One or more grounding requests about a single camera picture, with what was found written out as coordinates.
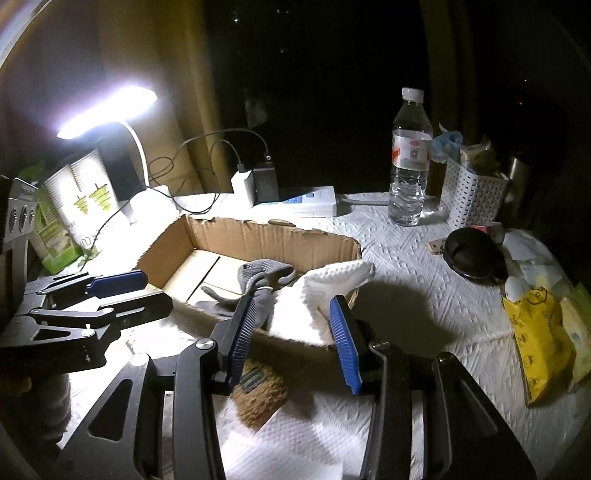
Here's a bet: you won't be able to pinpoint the white power strip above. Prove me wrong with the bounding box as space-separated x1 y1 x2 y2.
249 185 338 219

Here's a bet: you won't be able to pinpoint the white perforated basket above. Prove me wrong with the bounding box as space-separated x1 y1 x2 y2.
438 159 509 230

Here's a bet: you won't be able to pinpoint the person's left forearm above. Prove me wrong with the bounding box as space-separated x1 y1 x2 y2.
0 371 73 462

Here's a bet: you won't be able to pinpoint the white textured cloth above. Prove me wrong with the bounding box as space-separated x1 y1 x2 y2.
268 260 376 350

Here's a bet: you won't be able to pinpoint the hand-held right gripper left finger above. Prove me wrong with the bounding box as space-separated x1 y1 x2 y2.
58 294 262 480

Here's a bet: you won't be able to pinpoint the silver metal appliance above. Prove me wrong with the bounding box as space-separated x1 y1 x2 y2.
0 176 40 253

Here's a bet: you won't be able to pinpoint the brown sock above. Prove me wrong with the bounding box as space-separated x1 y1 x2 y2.
230 357 290 431

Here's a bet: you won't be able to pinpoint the green cardboard box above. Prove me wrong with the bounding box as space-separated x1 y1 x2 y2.
30 194 94 276

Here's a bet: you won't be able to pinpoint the black plug charger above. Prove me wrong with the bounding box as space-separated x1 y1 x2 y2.
253 161 280 204

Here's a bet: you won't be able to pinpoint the white embossed tablecloth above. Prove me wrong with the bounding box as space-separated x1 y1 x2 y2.
28 189 591 480

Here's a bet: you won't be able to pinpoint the yellow tissue pack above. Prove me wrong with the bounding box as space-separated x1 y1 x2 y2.
560 281 591 385

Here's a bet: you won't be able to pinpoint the clear plastic water bottle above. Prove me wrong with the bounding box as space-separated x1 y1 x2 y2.
387 87 434 227

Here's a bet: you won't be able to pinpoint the black charging cable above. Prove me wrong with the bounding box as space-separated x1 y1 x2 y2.
173 139 246 216
148 128 273 186

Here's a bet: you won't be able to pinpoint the grey sock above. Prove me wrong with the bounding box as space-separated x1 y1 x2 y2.
201 259 297 331

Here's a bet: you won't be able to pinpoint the packets in basket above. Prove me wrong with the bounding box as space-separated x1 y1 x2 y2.
459 135 500 179

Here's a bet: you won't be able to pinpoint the small pink box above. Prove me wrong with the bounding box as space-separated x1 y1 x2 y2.
473 223 504 244

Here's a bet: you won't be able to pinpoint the black lamp cable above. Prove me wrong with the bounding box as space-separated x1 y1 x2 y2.
78 185 153 274

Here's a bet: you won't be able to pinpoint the small white egg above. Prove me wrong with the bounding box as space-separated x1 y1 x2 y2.
503 275 536 302

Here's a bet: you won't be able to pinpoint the black round pouch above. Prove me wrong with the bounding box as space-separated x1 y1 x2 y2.
443 226 509 283

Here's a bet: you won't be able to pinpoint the yellow snack packet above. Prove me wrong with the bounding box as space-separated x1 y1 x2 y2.
502 285 578 407

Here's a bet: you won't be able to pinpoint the yellow curtain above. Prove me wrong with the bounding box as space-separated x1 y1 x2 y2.
419 0 477 144
96 0 219 195

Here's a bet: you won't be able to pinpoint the steel thermos flask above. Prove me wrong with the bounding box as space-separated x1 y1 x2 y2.
503 154 533 223

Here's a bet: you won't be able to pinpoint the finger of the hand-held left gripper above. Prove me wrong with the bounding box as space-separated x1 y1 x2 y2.
28 291 174 345
38 270 149 304

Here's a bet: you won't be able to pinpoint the white paper towel sheet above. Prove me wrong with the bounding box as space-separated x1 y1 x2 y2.
216 392 385 480

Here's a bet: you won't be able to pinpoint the brown cardboard box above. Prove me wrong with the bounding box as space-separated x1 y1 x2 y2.
134 215 364 352

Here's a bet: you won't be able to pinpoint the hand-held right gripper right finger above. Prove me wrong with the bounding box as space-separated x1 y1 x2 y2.
329 295 537 480

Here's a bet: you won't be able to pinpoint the blue plastic glove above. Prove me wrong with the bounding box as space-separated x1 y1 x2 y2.
431 124 465 163

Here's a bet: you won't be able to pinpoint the white desk lamp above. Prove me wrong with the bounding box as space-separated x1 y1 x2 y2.
55 85 184 227

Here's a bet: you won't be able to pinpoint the green leafy plant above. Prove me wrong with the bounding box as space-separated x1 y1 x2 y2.
17 161 52 186

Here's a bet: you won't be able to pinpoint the crumpled white tissues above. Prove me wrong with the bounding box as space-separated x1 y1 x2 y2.
501 229 561 278

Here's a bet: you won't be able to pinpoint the white plug charger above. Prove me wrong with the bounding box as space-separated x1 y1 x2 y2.
230 168 256 209

